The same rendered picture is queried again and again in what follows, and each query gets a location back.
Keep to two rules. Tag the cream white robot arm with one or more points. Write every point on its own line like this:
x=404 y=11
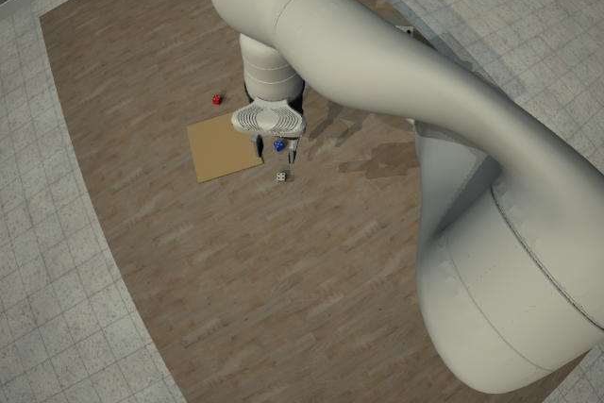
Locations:
x=514 y=288

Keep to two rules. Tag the tan flat mat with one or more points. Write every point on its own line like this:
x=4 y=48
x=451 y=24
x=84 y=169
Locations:
x=219 y=150

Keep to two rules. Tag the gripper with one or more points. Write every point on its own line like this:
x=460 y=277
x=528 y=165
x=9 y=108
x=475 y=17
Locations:
x=276 y=111

